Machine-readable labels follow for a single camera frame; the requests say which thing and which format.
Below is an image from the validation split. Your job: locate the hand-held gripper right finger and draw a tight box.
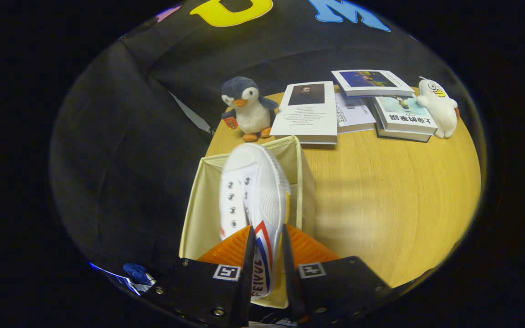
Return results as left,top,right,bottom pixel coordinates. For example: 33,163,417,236
282,223,393,325

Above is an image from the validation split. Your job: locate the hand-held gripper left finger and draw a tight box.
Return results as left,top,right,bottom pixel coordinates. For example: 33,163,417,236
153,225,256,328

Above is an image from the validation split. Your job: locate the beige fabric storage box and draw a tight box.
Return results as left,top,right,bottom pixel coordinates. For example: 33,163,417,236
179,135,316,309

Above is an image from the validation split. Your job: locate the white canvas shoe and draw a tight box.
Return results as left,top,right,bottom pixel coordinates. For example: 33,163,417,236
219,143,291,299

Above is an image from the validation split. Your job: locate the computer monitor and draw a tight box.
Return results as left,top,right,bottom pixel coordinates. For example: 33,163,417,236
90,262,156,296

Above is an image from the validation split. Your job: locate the white book with portrait cover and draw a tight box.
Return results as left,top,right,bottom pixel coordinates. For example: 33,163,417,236
270,81,338,145

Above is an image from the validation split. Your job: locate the penguin plush toy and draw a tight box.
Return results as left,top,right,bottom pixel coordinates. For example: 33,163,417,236
221,77,279,143

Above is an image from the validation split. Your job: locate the plain white book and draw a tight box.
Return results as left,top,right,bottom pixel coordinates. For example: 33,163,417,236
335,93,377,134

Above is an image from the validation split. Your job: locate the black backdrop cloth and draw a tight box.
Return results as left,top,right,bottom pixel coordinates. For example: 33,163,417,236
48,0,468,283

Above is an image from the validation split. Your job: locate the book with teal picture cover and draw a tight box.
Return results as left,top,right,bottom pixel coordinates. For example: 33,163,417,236
372,95,438,143

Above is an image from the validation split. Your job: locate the book with blue picture cover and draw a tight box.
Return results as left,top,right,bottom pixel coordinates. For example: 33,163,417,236
331,69,415,98

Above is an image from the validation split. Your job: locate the white duck plush toy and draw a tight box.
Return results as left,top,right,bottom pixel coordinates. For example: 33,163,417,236
417,76,460,139

